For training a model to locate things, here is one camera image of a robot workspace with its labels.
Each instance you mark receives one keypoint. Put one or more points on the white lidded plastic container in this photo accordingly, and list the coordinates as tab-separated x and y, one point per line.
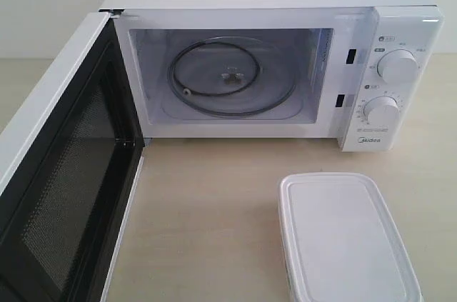
340	242

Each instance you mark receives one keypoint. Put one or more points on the white microwave door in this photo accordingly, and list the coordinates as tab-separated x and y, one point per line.
70	159

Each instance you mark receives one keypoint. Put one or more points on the white microwave oven body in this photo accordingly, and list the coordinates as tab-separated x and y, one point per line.
333	46

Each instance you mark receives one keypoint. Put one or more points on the glass turntable plate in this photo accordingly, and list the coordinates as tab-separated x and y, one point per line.
231	76

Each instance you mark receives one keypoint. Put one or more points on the lower white timer knob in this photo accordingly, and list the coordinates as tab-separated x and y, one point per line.
382	111

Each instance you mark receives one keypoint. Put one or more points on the upper white power knob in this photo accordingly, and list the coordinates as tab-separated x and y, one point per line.
398	67

